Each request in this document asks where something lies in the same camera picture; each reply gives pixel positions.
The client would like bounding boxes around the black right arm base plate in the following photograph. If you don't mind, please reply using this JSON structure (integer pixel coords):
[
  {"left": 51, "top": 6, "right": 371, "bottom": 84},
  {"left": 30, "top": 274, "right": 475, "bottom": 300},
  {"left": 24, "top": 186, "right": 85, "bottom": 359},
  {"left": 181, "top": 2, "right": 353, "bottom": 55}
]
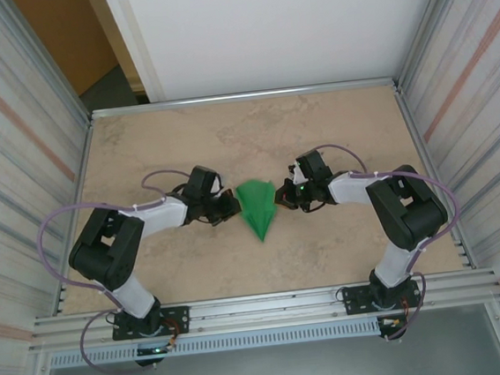
[{"left": 340, "top": 277, "right": 424, "bottom": 318}]

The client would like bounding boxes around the green paper sheet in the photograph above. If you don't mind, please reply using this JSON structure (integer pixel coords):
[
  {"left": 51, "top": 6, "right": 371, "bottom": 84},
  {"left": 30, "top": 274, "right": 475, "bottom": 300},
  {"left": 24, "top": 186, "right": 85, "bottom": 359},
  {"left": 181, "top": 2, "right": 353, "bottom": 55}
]
[{"left": 234, "top": 177, "right": 281, "bottom": 245}]

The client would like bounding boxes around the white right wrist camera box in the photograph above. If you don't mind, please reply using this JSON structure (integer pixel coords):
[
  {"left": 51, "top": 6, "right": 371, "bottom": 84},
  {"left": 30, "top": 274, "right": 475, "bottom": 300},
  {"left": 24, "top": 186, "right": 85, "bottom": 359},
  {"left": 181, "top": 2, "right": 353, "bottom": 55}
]
[{"left": 287, "top": 159, "right": 307, "bottom": 186}]

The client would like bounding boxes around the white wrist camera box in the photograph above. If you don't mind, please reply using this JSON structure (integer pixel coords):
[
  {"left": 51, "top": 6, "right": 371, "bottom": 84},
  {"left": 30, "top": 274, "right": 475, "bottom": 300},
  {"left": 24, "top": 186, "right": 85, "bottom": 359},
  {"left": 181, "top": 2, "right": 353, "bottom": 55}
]
[
  {"left": 287, "top": 159, "right": 307, "bottom": 186},
  {"left": 208, "top": 176, "right": 228, "bottom": 198}
]

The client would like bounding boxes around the grey slotted cable duct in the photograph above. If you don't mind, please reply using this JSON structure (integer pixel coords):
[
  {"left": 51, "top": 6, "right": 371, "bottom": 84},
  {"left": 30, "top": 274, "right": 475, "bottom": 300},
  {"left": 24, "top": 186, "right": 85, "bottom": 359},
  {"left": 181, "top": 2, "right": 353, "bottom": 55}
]
[{"left": 47, "top": 319, "right": 383, "bottom": 369}]

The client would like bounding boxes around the brown wooden door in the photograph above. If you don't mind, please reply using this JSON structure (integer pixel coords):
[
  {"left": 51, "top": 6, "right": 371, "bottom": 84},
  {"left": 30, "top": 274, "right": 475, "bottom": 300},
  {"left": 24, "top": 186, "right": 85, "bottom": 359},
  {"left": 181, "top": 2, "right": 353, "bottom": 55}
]
[{"left": 12, "top": 0, "right": 143, "bottom": 104}]

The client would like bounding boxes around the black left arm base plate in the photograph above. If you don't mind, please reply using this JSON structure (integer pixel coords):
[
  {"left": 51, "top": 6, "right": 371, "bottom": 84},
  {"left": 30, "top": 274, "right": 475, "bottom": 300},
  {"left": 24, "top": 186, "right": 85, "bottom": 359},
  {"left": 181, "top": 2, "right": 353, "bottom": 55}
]
[{"left": 109, "top": 304, "right": 192, "bottom": 342}]

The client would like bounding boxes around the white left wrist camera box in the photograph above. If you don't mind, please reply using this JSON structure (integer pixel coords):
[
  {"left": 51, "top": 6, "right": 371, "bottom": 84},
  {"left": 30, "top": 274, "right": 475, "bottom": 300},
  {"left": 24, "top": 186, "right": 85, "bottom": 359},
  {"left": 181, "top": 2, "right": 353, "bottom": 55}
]
[{"left": 208, "top": 176, "right": 228, "bottom": 198}]

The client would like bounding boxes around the white door frame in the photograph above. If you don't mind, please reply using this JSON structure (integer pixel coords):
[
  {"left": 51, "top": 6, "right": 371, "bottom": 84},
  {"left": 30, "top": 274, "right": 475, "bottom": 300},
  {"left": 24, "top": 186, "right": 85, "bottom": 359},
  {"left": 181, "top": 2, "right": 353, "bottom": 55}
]
[{"left": 101, "top": 0, "right": 168, "bottom": 108}]

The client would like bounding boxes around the aluminium corner post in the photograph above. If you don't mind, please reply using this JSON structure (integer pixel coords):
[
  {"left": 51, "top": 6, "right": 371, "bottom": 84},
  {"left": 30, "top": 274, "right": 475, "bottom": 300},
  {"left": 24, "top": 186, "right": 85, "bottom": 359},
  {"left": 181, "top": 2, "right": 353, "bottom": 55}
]
[
  {"left": 384, "top": 0, "right": 474, "bottom": 90},
  {"left": 1, "top": 0, "right": 93, "bottom": 128}
]

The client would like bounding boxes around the aluminium table end rail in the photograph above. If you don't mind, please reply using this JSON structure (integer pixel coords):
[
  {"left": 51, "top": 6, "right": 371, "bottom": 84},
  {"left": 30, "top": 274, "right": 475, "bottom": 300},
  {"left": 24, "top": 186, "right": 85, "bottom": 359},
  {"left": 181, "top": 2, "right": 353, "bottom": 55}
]
[{"left": 88, "top": 76, "right": 402, "bottom": 122}]

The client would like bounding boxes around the aluminium table side rail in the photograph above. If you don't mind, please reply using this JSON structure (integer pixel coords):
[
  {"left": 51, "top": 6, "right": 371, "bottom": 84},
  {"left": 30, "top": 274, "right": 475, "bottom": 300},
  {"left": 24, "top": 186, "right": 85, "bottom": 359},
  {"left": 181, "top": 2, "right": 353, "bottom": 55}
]
[
  {"left": 39, "top": 116, "right": 113, "bottom": 316},
  {"left": 392, "top": 78, "right": 477, "bottom": 275}
]

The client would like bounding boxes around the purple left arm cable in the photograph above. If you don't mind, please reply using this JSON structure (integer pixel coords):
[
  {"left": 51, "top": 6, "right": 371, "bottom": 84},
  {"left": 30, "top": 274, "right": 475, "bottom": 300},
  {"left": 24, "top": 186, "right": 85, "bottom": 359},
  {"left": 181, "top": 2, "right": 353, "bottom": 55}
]
[{"left": 31, "top": 163, "right": 242, "bottom": 375}]

